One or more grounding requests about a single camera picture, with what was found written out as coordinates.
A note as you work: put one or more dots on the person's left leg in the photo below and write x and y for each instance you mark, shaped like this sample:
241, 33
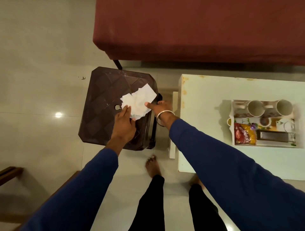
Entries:
150, 200

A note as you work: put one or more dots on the person's leg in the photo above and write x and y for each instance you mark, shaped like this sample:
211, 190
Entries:
205, 209
150, 200

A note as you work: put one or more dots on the brown plastic stool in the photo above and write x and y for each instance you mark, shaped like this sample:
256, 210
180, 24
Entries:
102, 104

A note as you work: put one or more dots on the white cup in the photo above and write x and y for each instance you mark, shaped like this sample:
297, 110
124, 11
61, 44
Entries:
256, 108
284, 107

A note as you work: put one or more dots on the person's left forearm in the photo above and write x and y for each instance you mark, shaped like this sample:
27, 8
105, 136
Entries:
81, 190

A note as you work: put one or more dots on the person's left thumb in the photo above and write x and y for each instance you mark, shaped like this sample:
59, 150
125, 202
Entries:
133, 121

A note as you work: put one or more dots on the person's left hand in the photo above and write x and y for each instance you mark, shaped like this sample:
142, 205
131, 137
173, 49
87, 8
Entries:
124, 126

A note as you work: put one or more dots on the red and yellow snack packet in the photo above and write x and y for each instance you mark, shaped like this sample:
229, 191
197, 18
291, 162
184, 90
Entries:
245, 134

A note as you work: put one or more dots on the floral printed packet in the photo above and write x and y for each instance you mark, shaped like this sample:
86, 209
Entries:
243, 118

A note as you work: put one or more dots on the person's right hand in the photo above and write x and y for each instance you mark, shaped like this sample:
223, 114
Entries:
162, 107

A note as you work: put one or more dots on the silver bangle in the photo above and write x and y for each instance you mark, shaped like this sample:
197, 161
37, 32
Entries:
160, 114

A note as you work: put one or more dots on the white table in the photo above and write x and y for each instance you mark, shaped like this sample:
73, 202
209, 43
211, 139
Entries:
205, 100

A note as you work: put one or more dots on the white serving tray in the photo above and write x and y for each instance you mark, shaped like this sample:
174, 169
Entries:
269, 144

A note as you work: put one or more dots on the person's right leg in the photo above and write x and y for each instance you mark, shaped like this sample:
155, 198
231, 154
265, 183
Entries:
205, 209

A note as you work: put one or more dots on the dark red sofa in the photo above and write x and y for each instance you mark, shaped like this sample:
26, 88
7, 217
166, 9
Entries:
202, 28

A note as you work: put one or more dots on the wooden chair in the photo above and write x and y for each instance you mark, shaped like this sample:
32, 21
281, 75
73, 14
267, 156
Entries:
14, 173

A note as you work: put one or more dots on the small bowl with dark contents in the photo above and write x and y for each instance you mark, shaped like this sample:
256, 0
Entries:
264, 121

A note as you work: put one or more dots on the person's right thumb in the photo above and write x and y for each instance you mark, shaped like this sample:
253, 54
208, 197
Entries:
150, 105

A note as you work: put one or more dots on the white tissue paper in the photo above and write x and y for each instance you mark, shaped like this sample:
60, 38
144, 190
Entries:
139, 101

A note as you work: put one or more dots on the white teapot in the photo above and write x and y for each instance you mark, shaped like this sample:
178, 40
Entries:
286, 125

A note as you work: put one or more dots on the dark metal box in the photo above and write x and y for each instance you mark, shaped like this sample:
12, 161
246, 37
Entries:
274, 136

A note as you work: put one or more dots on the person's right forearm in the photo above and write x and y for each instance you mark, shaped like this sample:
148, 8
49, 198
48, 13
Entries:
228, 176

